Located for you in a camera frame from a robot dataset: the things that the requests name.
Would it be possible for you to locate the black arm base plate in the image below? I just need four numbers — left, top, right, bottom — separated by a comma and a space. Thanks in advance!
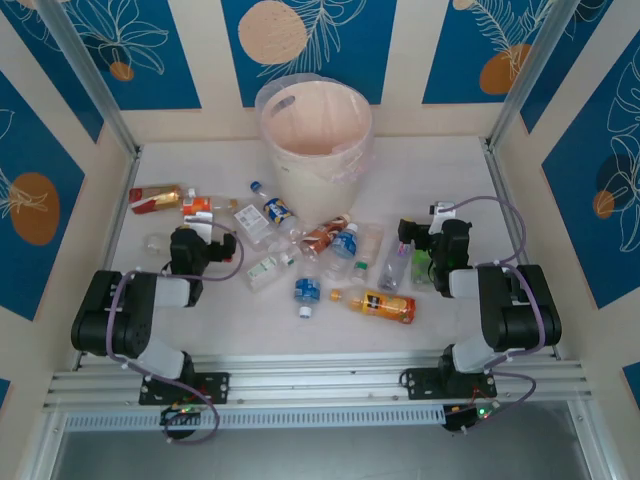
138, 371, 232, 407
401, 367, 499, 401

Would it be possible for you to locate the square clear white-label bottle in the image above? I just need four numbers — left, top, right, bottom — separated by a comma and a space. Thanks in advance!
233, 203, 282, 252

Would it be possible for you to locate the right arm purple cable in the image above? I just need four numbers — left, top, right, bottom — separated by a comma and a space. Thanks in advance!
442, 195, 547, 436

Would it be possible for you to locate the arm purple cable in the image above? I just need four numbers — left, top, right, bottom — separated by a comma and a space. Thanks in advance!
106, 222, 246, 445
442, 195, 547, 436

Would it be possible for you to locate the clear peach label bottle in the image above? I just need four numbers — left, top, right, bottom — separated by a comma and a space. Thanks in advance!
357, 222, 387, 262

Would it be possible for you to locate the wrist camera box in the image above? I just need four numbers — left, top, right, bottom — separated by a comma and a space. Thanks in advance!
208, 232, 239, 265
397, 216, 432, 251

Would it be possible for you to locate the crushed brown white label bottle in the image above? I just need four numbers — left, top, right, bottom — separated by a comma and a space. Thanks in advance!
298, 214, 352, 260

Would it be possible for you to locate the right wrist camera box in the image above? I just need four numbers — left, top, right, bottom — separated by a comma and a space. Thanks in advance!
397, 216, 432, 251

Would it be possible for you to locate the beige plastic bin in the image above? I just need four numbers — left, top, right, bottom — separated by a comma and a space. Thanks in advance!
255, 82, 375, 225

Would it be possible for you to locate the clear plastic bin liner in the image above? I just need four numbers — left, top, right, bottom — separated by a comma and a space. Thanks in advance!
253, 73, 377, 185

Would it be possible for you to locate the aluminium frame rail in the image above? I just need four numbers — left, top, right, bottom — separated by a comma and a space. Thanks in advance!
14, 412, 69, 480
567, 399, 626, 480

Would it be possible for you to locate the left white cable bracket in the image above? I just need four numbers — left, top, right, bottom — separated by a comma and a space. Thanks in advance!
182, 211, 216, 236

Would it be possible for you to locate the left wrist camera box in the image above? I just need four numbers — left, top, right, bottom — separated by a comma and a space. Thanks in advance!
208, 232, 239, 265

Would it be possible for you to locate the aluminium frame post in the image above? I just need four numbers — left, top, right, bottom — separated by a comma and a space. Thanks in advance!
35, 0, 142, 157
485, 0, 571, 151

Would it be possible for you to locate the red gold label bottle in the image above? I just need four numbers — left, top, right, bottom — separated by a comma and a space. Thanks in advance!
128, 182, 198, 215

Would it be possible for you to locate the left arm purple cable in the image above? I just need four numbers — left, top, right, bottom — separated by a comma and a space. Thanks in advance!
106, 222, 246, 445

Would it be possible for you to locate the white slotted cable duct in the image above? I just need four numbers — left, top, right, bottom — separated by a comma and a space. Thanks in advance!
63, 405, 447, 432

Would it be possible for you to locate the green white label bottle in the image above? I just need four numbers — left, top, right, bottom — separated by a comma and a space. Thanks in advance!
244, 252, 301, 293

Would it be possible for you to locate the controller board with LED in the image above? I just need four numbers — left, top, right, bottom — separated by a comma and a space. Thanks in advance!
159, 404, 205, 427
442, 403, 497, 432

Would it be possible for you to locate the small clear plastic bottle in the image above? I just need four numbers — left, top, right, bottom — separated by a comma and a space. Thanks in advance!
144, 232, 174, 255

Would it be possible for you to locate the green label clear bottle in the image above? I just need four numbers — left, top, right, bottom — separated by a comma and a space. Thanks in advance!
410, 247, 436, 292

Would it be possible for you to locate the blue yellow Pepsi bottle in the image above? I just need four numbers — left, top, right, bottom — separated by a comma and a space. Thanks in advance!
249, 180, 303, 236

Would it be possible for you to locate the orange juice bottle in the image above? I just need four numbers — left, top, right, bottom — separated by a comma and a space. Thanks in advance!
329, 287, 418, 327

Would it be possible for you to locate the clear purple tinted bottle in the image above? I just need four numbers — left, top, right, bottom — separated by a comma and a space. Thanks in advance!
376, 238, 412, 293

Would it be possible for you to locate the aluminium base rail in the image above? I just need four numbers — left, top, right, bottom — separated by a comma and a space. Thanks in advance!
42, 352, 594, 414

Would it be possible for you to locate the orange white label bottle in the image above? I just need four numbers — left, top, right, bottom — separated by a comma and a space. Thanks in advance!
180, 195, 239, 217

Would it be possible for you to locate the blue label water bottle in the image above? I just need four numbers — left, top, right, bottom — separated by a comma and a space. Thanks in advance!
293, 263, 323, 320
323, 222, 361, 280

